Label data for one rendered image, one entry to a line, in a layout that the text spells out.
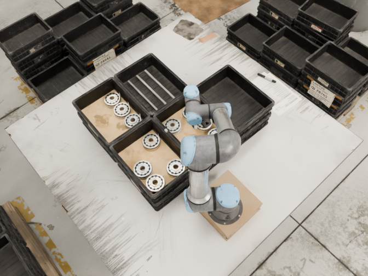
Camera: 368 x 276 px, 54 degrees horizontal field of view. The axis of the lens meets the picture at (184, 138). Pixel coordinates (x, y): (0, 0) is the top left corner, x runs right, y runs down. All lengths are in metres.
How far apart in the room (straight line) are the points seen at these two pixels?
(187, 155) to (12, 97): 2.58
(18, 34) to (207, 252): 2.44
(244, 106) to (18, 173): 1.93
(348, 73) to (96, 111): 1.88
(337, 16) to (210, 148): 2.30
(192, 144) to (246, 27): 2.29
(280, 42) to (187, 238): 1.94
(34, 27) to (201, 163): 2.42
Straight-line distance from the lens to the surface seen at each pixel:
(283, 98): 2.45
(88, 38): 3.22
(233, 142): 1.39
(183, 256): 1.96
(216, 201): 1.72
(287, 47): 3.23
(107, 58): 3.12
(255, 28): 3.51
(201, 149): 1.35
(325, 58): 3.06
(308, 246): 2.80
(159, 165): 2.00
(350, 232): 2.93
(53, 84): 3.27
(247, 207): 1.95
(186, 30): 2.81
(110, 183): 2.14
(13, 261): 2.54
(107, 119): 2.21
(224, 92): 2.26
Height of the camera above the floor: 2.61
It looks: 59 degrees down
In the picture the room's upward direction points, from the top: 4 degrees counter-clockwise
